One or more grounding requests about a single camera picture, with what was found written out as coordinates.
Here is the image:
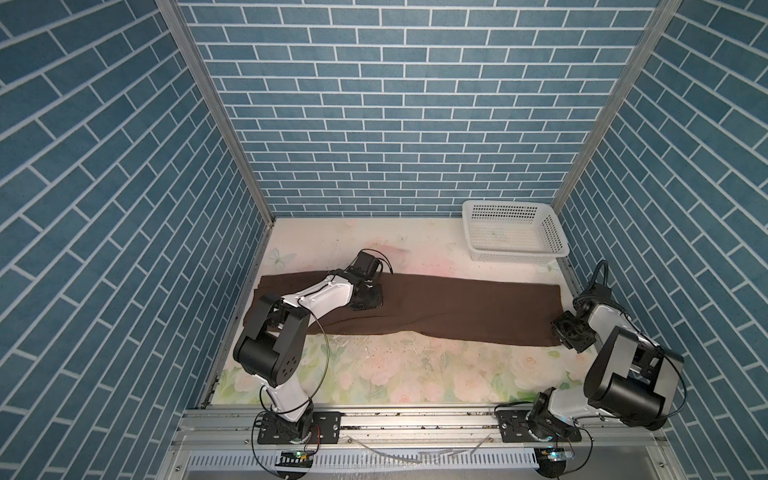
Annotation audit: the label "aluminium corner post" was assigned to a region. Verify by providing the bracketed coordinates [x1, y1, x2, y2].
[551, 0, 682, 214]
[156, 0, 275, 229]

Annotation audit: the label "aluminium right corner post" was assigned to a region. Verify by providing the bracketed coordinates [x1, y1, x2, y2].
[551, 0, 682, 214]

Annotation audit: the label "aluminium left corner post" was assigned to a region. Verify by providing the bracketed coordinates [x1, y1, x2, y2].
[156, 0, 275, 229]

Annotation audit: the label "grey loose cable on rail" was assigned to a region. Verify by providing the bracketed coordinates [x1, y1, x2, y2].
[344, 433, 493, 464]

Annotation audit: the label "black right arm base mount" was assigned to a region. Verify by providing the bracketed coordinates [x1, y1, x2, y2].
[493, 402, 582, 443]

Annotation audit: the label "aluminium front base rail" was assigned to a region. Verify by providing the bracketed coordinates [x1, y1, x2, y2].
[159, 404, 684, 479]

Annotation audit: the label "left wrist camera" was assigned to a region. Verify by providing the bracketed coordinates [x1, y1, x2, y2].
[347, 250, 383, 279]

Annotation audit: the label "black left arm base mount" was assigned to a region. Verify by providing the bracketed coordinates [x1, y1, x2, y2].
[255, 410, 341, 445]

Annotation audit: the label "left green circuit board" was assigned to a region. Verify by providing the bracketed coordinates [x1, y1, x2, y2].
[275, 451, 315, 471]

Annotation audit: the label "aluminium right table edge rail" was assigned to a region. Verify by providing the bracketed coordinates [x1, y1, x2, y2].
[557, 257, 583, 297]

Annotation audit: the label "right green circuit board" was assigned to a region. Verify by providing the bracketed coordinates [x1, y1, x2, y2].
[534, 447, 568, 479]

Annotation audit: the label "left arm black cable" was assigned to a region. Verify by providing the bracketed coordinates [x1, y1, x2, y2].
[250, 247, 396, 478]

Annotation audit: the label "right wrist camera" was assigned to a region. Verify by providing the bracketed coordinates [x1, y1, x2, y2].
[573, 284, 614, 313]

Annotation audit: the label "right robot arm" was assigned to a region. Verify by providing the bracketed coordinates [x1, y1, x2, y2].
[527, 299, 687, 441]

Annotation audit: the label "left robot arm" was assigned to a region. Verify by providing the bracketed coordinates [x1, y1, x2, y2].
[232, 270, 383, 439]

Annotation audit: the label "white perforated plastic basket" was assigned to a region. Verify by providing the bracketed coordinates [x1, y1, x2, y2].
[462, 200, 570, 265]

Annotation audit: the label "white slotted cable duct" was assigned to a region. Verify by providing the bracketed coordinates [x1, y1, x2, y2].
[187, 448, 538, 473]

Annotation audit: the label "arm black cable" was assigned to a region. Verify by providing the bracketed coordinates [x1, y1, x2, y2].
[250, 247, 396, 478]
[491, 259, 690, 475]

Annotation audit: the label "green circuit board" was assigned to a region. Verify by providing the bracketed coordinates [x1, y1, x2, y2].
[534, 447, 568, 479]
[275, 451, 315, 471]

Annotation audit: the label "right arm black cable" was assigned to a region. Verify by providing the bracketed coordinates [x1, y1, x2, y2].
[491, 259, 690, 475]

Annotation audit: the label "brown trousers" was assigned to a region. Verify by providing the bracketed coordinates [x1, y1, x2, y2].
[242, 269, 565, 348]

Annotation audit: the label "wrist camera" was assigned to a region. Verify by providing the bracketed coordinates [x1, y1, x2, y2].
[347, 250, 383, 279]
[573, 284, 614, 313]

